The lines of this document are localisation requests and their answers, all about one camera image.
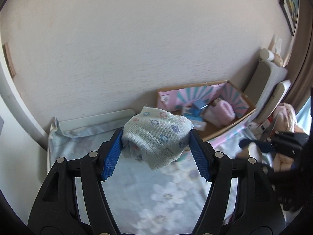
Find light blue floral bedsheet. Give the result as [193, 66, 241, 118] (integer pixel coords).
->
[47, 117, 274, 235]

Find beige cylindrical tube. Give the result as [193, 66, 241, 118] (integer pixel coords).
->
[236, 142, 262, 163]

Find blue white medicine box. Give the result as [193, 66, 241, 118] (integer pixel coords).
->
[183, 100, 208, 117]

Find pink fuzzy sock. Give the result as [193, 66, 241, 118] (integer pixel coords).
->
[202, 98, 236, 128]

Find cardboard box with pink lining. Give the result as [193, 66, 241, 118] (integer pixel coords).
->
[156, 81, 256, 141]

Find pink bedding pile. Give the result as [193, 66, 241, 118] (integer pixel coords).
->
[256, 103, 312, 172]

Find white patterned sock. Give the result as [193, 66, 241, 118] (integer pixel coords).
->
[121, 107, 194, 170]

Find framed wall picture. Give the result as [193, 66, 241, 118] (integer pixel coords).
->
[279, 0, 299, 36]

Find white bed guard rail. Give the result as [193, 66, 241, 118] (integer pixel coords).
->
[59, 109, 135, 131]

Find white tissue pack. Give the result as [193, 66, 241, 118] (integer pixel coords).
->
[190, 119, 207, 131]

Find grey upholstered headboard cushion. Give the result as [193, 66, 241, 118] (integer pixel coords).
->
[244, 61, 288, 108]

